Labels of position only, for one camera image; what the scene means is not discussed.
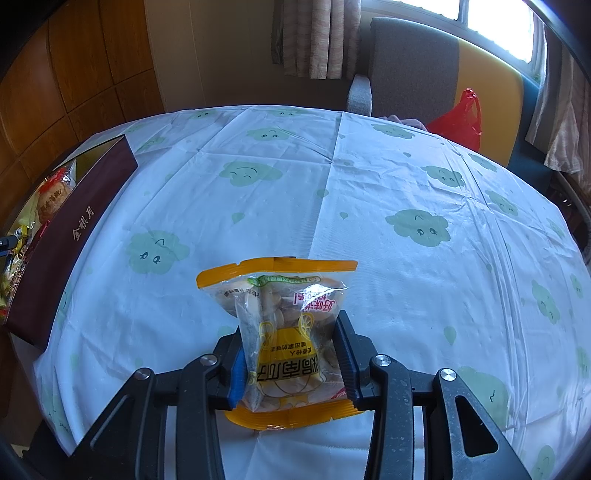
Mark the pink patterned curtain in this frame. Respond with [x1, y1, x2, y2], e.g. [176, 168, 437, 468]
[270, 0, 370, 79]
[524, 41, 591, 171]

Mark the wooden wardrobe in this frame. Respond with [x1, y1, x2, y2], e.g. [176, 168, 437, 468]
[0, 0, 167, 241]

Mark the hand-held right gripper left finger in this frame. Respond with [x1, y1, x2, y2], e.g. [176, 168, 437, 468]
[71, 333, 245, 480]

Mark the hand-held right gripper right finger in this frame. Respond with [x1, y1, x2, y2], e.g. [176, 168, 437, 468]
[335, 310, 532, 480]

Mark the yellow black snack packet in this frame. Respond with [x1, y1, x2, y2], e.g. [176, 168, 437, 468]
[0, 251, 28, 319]

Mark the gold tin box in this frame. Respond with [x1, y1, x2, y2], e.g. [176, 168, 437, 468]
[0, 135, 139, 352]

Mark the pink cloth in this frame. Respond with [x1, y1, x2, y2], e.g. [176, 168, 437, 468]
[385, 114, 428, 130]

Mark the red plastic bag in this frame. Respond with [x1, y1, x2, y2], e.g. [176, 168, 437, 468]
[425, 88, 483, 151]

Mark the cake bread packet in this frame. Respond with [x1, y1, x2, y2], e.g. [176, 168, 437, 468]
[36, 159, 79, 224]

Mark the orange-edged clear snack packet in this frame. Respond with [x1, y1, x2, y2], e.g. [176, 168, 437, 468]
[196, 257, 358, 431]

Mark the grey yellow blue chair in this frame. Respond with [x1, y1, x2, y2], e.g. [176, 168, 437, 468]
[346, 17, 555, 185]

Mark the white cloud-print tablecloth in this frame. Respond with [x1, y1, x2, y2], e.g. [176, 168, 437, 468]
[34, 105, 587, 480]

